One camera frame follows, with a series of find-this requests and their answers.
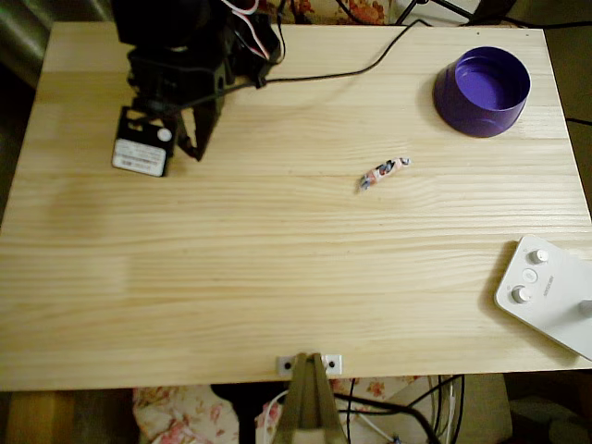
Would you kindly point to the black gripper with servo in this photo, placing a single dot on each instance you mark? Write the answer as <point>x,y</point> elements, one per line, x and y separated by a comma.
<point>204,121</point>

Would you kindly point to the pink candy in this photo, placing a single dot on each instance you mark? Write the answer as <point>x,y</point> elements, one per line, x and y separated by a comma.
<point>381,173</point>

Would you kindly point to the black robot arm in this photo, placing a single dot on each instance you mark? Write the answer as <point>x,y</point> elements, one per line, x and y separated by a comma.
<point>157,23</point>

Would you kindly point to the purple bowl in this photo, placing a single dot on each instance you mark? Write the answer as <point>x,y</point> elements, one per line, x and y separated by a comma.
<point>462,115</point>

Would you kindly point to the grey couch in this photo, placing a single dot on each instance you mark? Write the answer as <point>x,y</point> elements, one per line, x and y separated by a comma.
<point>23,37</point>

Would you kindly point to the floral cloth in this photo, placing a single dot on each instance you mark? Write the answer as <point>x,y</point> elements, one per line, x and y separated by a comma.
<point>365,9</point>
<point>176,416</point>

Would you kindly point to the black tripod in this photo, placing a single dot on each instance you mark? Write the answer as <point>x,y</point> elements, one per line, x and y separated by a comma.
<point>409,10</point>

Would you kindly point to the wooden leg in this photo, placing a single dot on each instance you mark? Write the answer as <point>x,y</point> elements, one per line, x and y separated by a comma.
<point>41,416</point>

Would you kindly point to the dark background object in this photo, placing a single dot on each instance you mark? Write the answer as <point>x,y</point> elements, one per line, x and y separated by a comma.
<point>495,9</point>

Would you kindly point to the white lamp base with knobs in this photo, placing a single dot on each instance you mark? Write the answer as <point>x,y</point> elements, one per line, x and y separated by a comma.
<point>555,300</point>

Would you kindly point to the white screw bracket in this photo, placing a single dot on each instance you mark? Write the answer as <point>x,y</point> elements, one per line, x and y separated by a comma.
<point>279,360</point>

